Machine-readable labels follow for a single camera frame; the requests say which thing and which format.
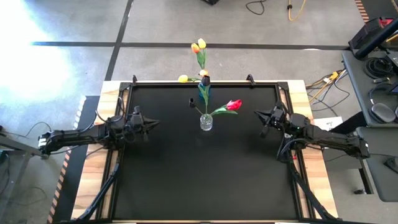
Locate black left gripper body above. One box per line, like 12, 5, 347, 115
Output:
123, 114, 149, 143

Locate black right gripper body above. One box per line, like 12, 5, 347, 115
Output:
259, 111, 290, 138

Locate red artificial tulip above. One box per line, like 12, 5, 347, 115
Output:
208, 99, 243, 118

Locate black artificial tulip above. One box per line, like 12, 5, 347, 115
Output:
188, 98, 206, 116
198, 75, 212, 116

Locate clear textured glass vase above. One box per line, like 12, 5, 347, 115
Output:
200, 113, 214, 132

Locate blue textured glass vase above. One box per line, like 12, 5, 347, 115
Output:
198, 83, 211, 101

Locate white paper sheet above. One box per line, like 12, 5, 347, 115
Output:
313, 116, 345, 131

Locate dark grey desk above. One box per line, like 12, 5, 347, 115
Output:
320, 111, 398, 203
341, 49, 398, 127

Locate black mat with orange stripes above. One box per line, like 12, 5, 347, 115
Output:
354, 0, 398, 23
46, 95, 102, 224

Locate black headphones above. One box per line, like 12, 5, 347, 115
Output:
368, 83, 398, 124

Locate grey metal stand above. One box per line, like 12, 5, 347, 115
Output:
0, 124, 52, 224

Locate black and red tool case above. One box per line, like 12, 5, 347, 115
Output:
348, 17, 398, 60

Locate black aluminium table frame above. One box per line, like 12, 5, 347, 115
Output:
58, 80, 343, 224

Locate yellow and black cable bundle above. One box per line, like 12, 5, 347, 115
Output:
306, 68, 348, 112

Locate black floor cable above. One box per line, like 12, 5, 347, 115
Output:
245, 0, 266, 16
24, 121, 53, 139

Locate yellow extension cable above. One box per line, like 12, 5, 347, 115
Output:
287, 0, 307, 22

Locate coiled black cable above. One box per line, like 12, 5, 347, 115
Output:
364, 57, 394, 78

